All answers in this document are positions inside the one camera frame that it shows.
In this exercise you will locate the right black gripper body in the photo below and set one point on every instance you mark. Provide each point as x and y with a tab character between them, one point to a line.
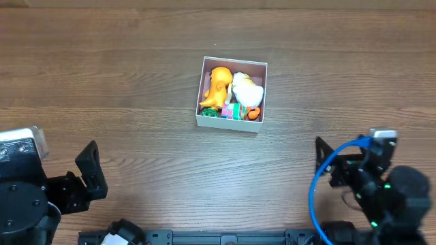
345	171

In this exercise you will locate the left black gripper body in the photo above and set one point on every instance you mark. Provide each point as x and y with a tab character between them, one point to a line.
73	192

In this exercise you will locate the white plush duck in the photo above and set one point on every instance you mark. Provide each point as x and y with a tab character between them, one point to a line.
248	94

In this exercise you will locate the pastel rubik's cube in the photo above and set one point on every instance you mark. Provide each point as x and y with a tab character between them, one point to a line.
234	111

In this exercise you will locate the green round disc toy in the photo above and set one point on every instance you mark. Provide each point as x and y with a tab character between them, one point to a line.
209	112

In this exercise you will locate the orange dinosaur toy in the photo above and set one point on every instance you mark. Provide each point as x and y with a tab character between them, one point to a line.
215	96

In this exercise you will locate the yellow rattle drum toy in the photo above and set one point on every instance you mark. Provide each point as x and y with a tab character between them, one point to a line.
229	94

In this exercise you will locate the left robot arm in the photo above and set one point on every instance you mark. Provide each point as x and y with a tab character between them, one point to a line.
32	204

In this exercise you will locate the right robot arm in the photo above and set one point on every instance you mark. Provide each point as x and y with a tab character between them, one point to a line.
393	199

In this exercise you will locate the white open cardboard box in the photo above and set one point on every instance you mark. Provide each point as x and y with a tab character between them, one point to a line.
256	70

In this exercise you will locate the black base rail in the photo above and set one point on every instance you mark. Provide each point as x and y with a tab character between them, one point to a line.
287	237

